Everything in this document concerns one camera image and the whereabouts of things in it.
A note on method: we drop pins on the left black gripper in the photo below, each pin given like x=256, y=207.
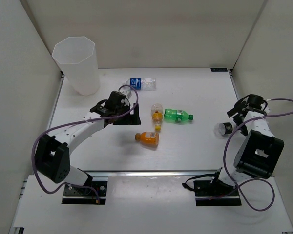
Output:
x=131, y=119

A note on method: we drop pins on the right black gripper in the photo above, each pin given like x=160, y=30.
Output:
x=236, y=110

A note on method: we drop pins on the clear bottle black label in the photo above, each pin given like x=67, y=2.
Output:
x=223, y=129

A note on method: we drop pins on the green plastic bottle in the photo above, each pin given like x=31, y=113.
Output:
x=177, y=116

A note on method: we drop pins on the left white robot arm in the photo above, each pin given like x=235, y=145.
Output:
x=52, y=149

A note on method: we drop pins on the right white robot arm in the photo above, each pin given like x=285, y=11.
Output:
x=257, y=156

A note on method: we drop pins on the tall white plastic bin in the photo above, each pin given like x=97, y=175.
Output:
x=76, y=57

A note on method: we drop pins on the orange juice bottle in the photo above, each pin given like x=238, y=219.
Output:
x=148, y=138

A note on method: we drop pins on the clear bottle yellow cap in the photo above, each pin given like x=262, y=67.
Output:
x=157, y=116

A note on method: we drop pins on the clear bottle blue label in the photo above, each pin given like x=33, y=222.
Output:
x=142, y=84

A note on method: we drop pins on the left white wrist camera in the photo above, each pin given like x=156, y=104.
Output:
x=125, y=89

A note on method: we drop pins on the aluminium table edge rail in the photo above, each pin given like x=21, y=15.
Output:
x=149, y=173

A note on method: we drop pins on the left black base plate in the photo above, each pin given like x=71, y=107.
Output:
x=82, y=196

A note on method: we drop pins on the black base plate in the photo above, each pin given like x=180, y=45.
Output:
x=82, y=196
x=218, y=194

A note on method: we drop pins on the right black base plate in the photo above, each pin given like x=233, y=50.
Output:
x=218, y=194

